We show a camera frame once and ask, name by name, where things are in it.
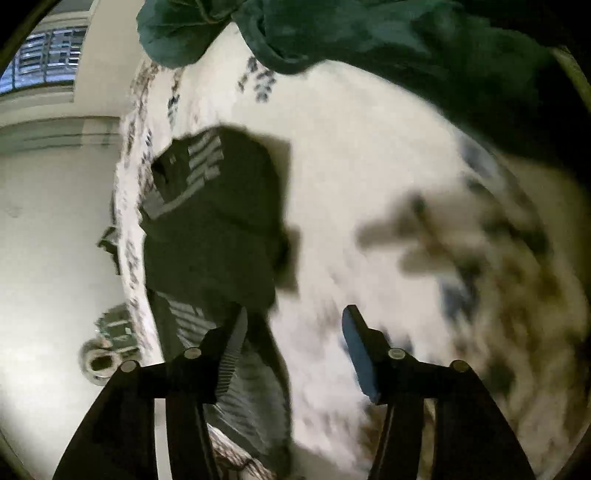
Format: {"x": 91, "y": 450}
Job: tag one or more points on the dark green box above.
{"x": 115, "y": 326}

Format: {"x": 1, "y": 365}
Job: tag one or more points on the dark striped small garment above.
{"x": 217, "y": 230}

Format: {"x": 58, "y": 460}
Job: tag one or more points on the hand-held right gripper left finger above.
{"x": 233, "y": 344}

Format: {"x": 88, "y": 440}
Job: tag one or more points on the white patterned bed sheet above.
{"x": 378, "y": 221}

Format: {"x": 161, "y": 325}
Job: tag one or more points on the window with grille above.
{"x": 44, "y": 55}

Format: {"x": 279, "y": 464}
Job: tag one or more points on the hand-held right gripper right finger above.
{"x": 359, "y": 355}

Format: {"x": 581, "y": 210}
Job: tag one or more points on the dark green cloth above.
{"x": 392, "y": 50}

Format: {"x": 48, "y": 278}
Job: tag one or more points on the round metal object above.
{"x": 98, "y": 362}

